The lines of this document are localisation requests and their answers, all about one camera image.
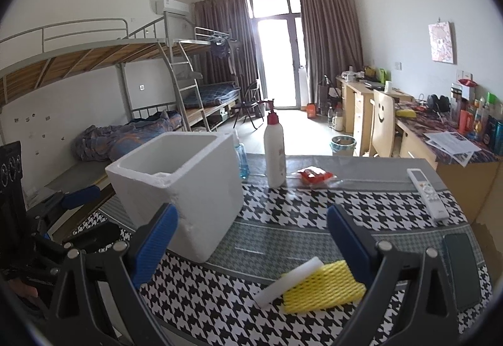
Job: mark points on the pink wall poster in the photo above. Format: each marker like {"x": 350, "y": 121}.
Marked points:
{"x": 442, "y": 43}

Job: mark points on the white foam strip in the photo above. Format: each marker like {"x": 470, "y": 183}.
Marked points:
{"x": 283, "y": 285}

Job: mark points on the clear plastic jug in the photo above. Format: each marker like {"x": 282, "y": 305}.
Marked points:
{"x": 337, "y": 122}

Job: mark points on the black phone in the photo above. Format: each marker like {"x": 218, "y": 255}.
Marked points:
{"x": 461, "y": 271}

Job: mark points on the row of toiletry bottles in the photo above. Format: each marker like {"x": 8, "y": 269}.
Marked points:
{"x": 479, "y": 122}

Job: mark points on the white air conditioner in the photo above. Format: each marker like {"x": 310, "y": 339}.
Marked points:
{"x": 172, "y": 6}

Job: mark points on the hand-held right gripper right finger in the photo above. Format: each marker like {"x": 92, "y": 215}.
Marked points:
{"x": 347, "y": 243}

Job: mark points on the wooden desk with patterned cover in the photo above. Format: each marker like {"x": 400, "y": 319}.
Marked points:
{"x": 452, "y": 181}

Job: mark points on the white cup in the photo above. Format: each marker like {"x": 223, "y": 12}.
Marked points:
{"x": 388, "y": 86}

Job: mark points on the yellow sponge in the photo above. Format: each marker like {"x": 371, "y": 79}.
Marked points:
{"x": 406, "y": 114}

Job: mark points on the large metal bunk bed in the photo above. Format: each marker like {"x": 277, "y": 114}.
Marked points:
{"x": 70, "y": 59}

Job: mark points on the glass balcony door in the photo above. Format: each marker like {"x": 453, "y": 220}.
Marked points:
{"x": 279, "y": 63}

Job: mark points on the light wooden desk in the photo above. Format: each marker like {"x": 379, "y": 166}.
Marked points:
{"x": 359, "y": 110}

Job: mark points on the dark blue checked quilt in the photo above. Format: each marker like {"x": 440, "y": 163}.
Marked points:
{"x": 212, "y": 94}

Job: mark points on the wooden chair with smiley face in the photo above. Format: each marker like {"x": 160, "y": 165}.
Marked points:
{"x": 383, "y": 126}

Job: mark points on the black folding chair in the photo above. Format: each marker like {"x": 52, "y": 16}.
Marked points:
{"x": 249, "y": 104}

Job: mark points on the dark hanging clothes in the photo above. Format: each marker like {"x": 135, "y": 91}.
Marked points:
{"x": 219, "y": 49}

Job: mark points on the white remote control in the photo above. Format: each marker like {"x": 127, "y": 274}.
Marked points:
{"x": 428, "y": 194}

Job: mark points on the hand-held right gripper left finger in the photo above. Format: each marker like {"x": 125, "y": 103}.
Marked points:
{"x": 157, "y": 243}

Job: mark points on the clear blue bottle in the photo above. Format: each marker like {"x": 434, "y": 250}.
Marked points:
{"x": 241, "y": 161}

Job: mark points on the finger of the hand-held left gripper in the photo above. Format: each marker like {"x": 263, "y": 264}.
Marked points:
{"x": 94, "y": 238}
{"x": 80, "y": 196}

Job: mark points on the small metal bunk bed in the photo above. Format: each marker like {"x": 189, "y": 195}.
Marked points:
{"x": 212, "y": 98}

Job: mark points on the blue orange blanket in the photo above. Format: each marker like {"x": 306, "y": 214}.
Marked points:
{"x": 118, "y": 137}

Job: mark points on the folded black chair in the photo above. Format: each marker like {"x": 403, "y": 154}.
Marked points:
{"x": 328, "y": 94}

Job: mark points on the green packet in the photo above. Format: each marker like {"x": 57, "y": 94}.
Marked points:
{"x": 381, "y": 74}

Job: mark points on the brown curtain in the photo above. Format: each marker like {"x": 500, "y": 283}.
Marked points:
{"x": 330, "y": 35}
{"x": 224, "y": 47}

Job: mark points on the printed paper sheets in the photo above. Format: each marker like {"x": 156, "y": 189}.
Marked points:
{"x": 452, "y": 147}

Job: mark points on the grey mattress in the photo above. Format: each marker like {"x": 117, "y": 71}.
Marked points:
{"x": 74, "y": 175}

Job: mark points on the white waste bin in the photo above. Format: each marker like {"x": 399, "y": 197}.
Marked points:
{"x": 344, "y": 147}

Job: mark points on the black headphones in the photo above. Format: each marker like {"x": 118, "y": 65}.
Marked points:
{"x": 438, "y": 103}

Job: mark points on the white foam box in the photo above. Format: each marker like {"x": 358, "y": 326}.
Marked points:
{"x": 204, "y": 196}

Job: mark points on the houndstooth tablecloth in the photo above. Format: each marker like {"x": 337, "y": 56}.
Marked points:
{"x": 298, "y": 220}

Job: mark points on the person's left hand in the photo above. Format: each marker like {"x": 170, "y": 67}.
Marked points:
{"x": 23, "y": 290}

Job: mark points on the red snack packet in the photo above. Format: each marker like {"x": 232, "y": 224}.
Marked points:
{"x": 314, "y": 176}

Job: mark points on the white lotion pump bottle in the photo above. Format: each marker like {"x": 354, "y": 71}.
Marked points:
{"x": 275, "y": 157}

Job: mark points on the yellow foam net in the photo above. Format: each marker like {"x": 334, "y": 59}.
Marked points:
{"x": 322, "y": 289}

